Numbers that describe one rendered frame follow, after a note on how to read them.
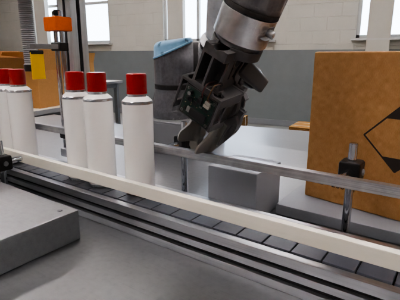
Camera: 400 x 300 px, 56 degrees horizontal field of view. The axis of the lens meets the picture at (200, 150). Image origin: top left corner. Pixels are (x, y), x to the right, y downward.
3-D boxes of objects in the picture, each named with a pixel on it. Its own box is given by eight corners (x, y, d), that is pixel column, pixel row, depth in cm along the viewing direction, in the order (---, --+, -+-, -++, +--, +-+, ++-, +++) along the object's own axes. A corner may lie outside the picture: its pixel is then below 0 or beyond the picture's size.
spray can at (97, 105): (83, 184, 70) (74, 72, 65) (105, 177, 74) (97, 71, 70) (101, 190, 67) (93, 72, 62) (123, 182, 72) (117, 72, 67)
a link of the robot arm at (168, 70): (155, 80, 122) (153, 37, 118) (196, 80, 122) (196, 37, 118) (152, 86, 110) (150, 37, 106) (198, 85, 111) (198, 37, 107)
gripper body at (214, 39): (168, 108, 55) (194, 31, 48) (203, 96, 61) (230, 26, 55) (208, 138, 52) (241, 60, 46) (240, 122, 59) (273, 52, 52)
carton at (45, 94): (-19, 108, 249) (-28, 49, 240) (38, 99, 295) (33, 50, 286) (31, 111, 234) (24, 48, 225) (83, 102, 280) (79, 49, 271)
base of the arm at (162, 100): (140, 116, 116) (138, 84, 114) (168, 108, 129) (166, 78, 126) (181, 122, 109) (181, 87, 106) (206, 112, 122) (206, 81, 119)
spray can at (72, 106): (62, 178, 74) (53, 71, 69) (84, 171, 78) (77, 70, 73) (80, 183, 71) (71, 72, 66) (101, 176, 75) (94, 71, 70)
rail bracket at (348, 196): (320, 263, 53) (330, 149, 49) (336, 243, 59) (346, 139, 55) (344, 271, 51) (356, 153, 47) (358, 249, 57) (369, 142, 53)
